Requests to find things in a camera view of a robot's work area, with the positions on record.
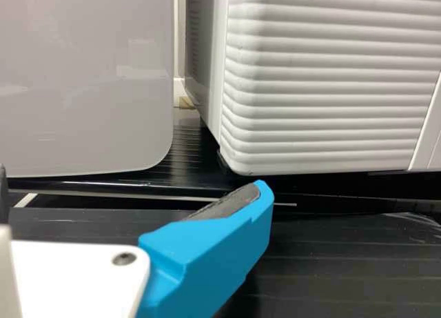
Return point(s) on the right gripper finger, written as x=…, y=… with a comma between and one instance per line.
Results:
x=213, y=256

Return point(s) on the black platform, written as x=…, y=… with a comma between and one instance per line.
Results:
x=193, y=152
x=344, y=263

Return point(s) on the incubator door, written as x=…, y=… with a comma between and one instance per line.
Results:
x=310, y=73

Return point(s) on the white box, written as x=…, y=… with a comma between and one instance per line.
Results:
x=86, y=73

